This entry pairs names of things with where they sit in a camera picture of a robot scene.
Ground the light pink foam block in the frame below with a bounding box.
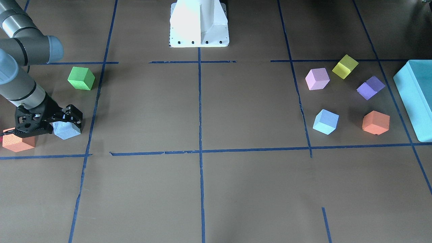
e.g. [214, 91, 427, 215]
[305, 68, 330, 90]

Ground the teal plastic bin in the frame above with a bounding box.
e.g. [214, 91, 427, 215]
[393, 60, 432, 142]

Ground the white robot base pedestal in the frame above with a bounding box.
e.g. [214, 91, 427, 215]
[169, 0, 230, 48]

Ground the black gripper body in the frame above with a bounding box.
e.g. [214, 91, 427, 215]
[15, 95, 64, 138]

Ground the purple foam block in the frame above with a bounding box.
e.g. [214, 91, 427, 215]
[356, 76, 385, 100]

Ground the orange textured foam block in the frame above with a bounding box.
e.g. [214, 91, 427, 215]
[2, 134, 36, 153]

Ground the green foam block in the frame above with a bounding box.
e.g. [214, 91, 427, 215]
[67, 66, 95, 90]

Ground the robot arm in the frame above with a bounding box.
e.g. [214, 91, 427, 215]
[0, 0, 82, 138]

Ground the yellow foam block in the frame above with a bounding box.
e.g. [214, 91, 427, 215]
[332, 54, 358, 80]

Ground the light blue foam block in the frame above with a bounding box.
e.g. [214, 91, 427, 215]
[52, 121, 81, 140]

